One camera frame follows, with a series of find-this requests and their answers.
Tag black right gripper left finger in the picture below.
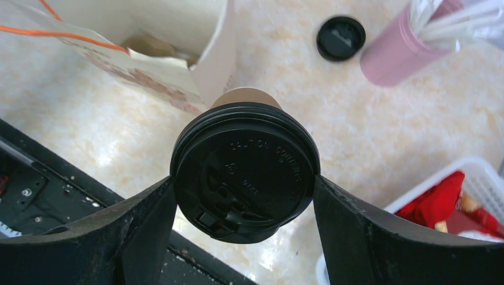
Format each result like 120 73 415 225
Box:
1 178 177 284

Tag brown pulp cup carrier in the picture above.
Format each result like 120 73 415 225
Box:
120 34 199 67

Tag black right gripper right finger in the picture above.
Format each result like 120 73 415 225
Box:
313 175 503 284

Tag black plastic cup lid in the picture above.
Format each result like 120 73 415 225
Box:
170 102 320 244

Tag white wrapped straws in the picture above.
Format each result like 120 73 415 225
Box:
408 1 503 51

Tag red snack packet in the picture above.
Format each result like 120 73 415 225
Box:
393 171 503 243

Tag cream paper gift bag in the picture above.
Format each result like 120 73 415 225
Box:
1 0 237 114

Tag spare black cup lid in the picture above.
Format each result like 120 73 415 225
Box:
316 15 366 62

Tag pink straw holder cup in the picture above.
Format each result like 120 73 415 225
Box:
360 4 452 87

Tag brown paper coffee cup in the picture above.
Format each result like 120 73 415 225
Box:
210 87 282 110

